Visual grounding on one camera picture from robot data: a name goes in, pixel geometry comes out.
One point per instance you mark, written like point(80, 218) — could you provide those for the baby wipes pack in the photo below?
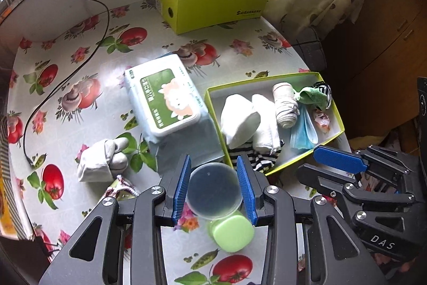
point(171, 113)

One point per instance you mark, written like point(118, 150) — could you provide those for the grey white work glove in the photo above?
point(103, 161)

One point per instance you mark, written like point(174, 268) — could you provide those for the yellow-green shoe box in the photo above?
point(184, 16)

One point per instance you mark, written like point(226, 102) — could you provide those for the black white striped sock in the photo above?
point(261, 162)

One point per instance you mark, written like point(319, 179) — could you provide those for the green small cloth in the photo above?
point(319, 97)

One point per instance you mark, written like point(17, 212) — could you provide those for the red-trimmed cloth pouch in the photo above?
point(122, 189)

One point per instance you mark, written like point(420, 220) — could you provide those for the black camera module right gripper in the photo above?
point(422, 99)

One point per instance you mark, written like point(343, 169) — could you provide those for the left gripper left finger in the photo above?
point(175, 183)

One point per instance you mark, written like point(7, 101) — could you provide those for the round transparent lid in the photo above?
point(214, 191)

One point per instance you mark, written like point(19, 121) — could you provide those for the shallow yellow-rimmed box tray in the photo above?
point(328, 124)

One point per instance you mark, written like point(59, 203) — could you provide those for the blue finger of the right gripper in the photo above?
point(324, 181)
point(340, 160)

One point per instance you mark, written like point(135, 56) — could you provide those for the blue face mask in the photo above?
point(303, 135)

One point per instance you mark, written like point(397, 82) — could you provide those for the wooden cabinet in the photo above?
point(377, 62)

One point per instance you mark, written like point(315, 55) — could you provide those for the floral plastic tablecloth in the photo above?
point(69, 93)

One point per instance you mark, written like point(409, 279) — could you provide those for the grey white sock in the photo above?
point(286, 107)

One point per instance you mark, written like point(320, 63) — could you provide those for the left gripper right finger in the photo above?
point(252, 184)

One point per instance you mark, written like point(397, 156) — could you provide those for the white terry towel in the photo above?
point(266, 139)

